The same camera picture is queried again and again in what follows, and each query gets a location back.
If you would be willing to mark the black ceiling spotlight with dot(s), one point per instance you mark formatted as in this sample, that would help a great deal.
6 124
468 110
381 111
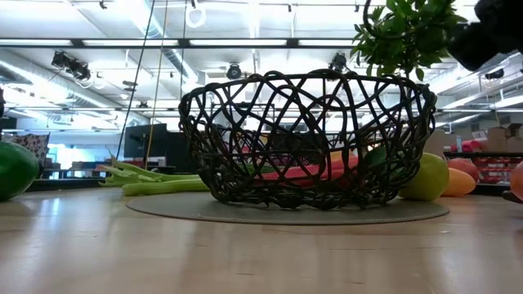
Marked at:
338 62
73 67
233 72
494 74

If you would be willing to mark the black aluminium table frame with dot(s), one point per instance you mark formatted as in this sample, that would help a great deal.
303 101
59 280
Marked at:
81 184

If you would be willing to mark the black computer monitor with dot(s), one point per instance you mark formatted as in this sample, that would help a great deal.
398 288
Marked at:
147 141

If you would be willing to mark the green bell pepper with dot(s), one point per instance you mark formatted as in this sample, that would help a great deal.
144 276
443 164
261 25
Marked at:
16 171

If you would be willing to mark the shelf with red goods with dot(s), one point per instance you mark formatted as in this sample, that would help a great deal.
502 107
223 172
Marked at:
494 169

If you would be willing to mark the black cabinet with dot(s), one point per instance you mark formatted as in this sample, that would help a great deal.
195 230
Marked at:
177 151

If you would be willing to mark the cardboard boxes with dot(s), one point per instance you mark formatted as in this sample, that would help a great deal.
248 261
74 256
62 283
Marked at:
502 139

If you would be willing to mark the large yellow lemon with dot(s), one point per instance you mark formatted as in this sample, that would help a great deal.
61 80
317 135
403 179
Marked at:
342 155

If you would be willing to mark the green plant in white pot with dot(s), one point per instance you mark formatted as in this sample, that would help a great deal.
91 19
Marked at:
408 36

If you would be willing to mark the small yellow lemon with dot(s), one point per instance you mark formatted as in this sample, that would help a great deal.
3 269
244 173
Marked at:
459 183

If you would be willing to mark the patterned chair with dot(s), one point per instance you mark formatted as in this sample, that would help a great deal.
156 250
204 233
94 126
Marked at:
34 145

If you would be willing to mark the long linear ceiling light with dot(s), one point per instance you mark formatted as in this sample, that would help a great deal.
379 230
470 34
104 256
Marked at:
184 42

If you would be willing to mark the orange fruit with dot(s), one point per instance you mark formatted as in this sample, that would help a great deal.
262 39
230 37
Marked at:
466 165

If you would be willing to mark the green white celery bunch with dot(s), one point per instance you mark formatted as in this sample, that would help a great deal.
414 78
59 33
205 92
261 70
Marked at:
163 187

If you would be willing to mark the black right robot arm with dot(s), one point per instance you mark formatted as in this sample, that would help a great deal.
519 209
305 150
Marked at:
506 20

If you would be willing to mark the yellow-green apple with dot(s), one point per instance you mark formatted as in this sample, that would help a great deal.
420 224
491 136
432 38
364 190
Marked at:
427 179

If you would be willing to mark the round grey placemat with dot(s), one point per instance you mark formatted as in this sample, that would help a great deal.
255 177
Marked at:
171 208

